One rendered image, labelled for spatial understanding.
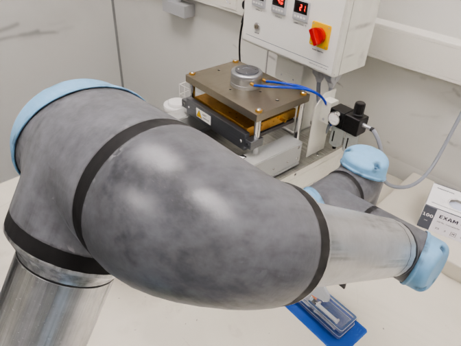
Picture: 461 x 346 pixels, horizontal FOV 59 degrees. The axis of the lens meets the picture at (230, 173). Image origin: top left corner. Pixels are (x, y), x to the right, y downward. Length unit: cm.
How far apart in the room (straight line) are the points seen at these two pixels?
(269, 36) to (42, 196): 91
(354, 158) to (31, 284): 49
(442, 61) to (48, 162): 109
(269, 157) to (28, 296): 71
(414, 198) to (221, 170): 109
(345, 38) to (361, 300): 60
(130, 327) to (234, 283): 71
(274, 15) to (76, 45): 143
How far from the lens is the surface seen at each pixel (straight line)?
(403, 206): 126
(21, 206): 34
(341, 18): 99
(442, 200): 122
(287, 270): 27
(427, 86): 134
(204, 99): 108
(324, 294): 86
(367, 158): 69
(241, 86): 102
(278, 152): 99
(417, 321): 106
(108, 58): 246
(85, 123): 30
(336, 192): 63
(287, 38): 110
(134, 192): 24
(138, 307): 98
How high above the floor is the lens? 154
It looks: 37 degrees down
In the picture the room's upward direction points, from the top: 3 degrees clockwise
